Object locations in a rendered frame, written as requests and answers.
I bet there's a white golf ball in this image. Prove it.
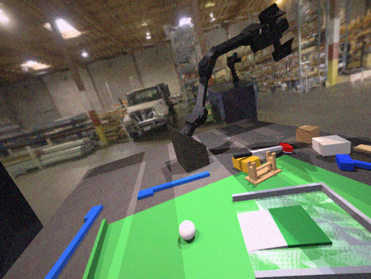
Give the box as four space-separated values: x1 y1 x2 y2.
179 220 196 240

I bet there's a yellow block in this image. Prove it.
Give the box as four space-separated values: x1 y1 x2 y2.
232 155 261 173

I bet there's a tan box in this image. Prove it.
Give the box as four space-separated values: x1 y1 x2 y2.
296 125 319 144

